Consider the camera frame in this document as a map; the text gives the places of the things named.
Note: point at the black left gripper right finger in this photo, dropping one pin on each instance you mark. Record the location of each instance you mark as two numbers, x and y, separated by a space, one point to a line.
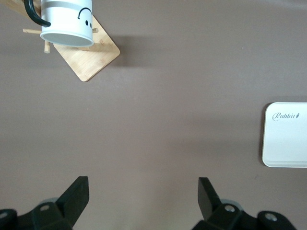
208 203

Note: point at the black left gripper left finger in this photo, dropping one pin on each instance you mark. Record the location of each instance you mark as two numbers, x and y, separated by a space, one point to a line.
72 203

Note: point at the white smiley mug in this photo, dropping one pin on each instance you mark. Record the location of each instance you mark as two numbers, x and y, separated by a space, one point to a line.
64 19

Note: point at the wooden cup rack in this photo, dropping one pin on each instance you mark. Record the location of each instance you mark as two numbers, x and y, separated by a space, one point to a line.
88 60

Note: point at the beige plastic tray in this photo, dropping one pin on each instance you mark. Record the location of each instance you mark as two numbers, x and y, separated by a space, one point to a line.
285 143

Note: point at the brown table cover sheet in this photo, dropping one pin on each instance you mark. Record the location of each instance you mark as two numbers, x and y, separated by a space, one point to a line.
153 107

